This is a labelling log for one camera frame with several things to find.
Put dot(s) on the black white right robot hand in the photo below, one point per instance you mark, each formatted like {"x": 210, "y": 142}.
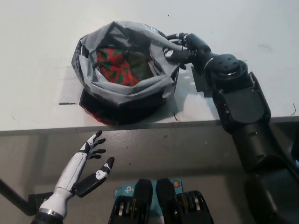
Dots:
{"x": 198, "y": 51}

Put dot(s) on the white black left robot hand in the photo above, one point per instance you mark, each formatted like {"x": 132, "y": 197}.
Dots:
{"x": 74, "y": 170}

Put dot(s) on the black plastic bag grey inside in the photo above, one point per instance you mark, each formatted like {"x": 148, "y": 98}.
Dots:
{"x": 130, "y": 88}

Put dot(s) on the red green patterned cloth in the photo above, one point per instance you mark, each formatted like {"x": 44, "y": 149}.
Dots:
{"x": 112, "y": 67}

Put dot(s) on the black left robot body block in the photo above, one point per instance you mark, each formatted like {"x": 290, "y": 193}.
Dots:
{"x": 142, "y": 198}

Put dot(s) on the black tape patch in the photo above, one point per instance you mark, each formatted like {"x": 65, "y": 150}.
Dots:
{"x": 201, "y": 81}

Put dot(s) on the black floor foot plate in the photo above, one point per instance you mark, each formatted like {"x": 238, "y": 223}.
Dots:
{"x": 35, "y": 200}

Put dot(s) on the teal router box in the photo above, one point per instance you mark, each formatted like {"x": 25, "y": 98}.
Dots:
{"x": 121, "y": 192}

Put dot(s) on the red flat sheet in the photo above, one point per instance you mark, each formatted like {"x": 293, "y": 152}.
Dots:
{"x": 99, "y": 117}

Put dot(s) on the black slanted table leg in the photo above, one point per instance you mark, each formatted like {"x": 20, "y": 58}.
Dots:
{"x": 14, "y": 196}

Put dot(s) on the grey clear tape patch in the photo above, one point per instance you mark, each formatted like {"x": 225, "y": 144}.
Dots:
{"x": 67, "y": 91}

